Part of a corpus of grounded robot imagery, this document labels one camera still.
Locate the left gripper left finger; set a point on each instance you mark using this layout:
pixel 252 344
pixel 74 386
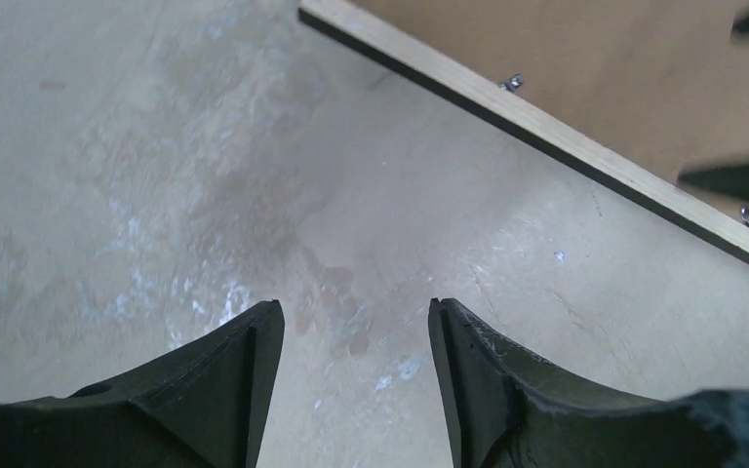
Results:
pixel 204 404

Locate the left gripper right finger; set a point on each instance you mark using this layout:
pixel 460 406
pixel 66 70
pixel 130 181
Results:
pixel 506 406

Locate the wooden picture frame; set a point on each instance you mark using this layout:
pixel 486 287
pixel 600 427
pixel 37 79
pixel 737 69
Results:
pixel 398 51

